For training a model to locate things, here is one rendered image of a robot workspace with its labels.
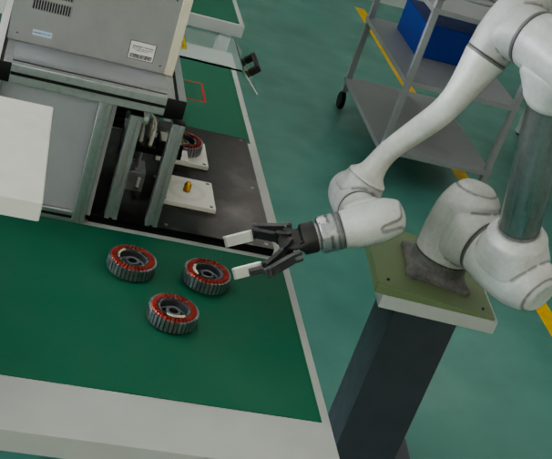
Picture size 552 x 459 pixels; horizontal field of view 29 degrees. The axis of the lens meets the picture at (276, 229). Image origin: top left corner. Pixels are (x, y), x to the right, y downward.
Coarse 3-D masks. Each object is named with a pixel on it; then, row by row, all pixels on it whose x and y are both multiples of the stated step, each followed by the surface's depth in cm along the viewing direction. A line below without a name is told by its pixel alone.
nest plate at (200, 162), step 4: (156, 136) 302; (204, 144) 307; (204, 148) 304; (204, 152) 302; (156, 156) 291; (200, 156) 299; (204, 156) 300; (192, 160) 295; (196, 160) 296; (200, 160) 297; (204, 160) 297; (180, 164) 293; (184, 164) 293; (188, 164) 293; (192, 164) 293; (196, 164) 294; (200, 164) 295; (204, 164) 295; (208, 164) 296; (200, 168) 294; (204, 168) 295; (208, 168) 295
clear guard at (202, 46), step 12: (192, 36) 297; (204, 36) 300; (216, 36) 303; (180, 48) 286; (192, 48) 289; (204, 48) 292; (216, 48) 294; (228, 48) 297; (204, 60) 284; (216, 60) 286; (228, 60) 289; (240, 60) 292; (252, 84) 290
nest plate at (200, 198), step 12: (180, 180) 282; (192, 180) 284; (168, 192) 274; (180, 192) 276; (192, 192) 278; (204, 192) 280; (168, 204) 271; (180, 204) 272; (192, 204) 273; (204, 204) 275
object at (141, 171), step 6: (132, 162) 274; (144, 162) 276; (132, 168) 270; (138, 168) 272; (144, 168) 272; (132, 174) 270; (138, 174) 270; (144, 174) 270; (132, 180) 271; (126, 186) 271; (132, 186) 271
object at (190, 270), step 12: (192, 264) 247; (204, 264) 249; (216, 264) 250; (192, 276) 243; (204, 276) 245; (216, 276) 249; (228, 276) 246; (192, 288) 243; (204, 288) 243; (216, 288) 243
